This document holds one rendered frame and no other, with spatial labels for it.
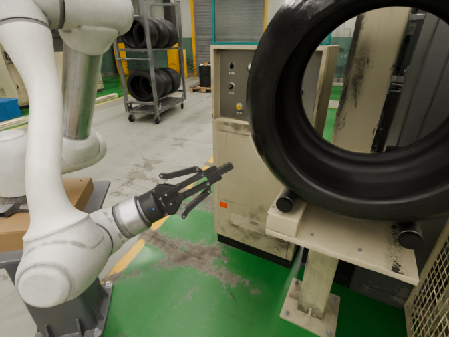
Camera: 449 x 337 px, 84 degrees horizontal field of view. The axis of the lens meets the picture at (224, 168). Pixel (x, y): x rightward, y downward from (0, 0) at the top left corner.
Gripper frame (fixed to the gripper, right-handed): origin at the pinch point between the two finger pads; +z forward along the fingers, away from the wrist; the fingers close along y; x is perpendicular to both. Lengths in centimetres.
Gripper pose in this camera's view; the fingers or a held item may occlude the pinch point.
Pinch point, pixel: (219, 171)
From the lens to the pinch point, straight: 62.5
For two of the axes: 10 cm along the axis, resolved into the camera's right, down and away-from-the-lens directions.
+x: 1.6, 1.2, -9.8
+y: 4.4, 8.8, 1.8
